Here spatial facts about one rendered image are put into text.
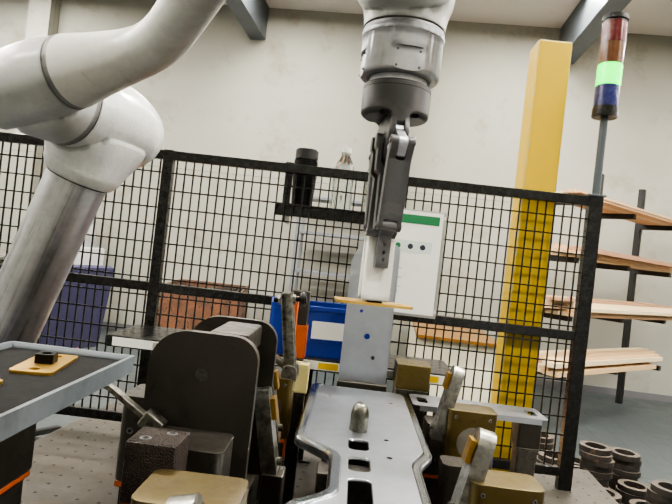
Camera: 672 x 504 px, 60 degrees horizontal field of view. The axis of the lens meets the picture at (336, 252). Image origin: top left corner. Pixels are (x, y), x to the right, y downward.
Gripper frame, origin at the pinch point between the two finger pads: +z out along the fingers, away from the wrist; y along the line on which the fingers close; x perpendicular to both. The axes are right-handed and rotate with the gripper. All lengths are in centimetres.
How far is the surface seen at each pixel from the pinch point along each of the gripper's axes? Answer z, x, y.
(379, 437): 29.0, 10.3, -33.2
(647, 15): -305, 376, -539
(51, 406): 13.5, -27.5, 14.8
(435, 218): -14, 35, -100
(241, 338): 10.2, -13.9, -6.2
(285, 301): 9, -7, -50
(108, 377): 13.5, -25.9, 4.4
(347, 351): 22, 10, -76
